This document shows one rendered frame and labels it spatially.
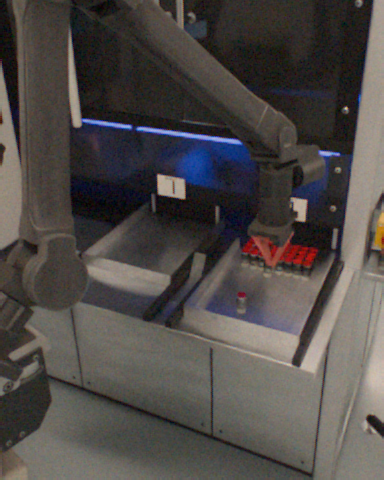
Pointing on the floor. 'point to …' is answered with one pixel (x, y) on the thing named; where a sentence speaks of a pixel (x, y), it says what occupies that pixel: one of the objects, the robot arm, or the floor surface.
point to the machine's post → (354, 236)
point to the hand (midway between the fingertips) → (271, 261)
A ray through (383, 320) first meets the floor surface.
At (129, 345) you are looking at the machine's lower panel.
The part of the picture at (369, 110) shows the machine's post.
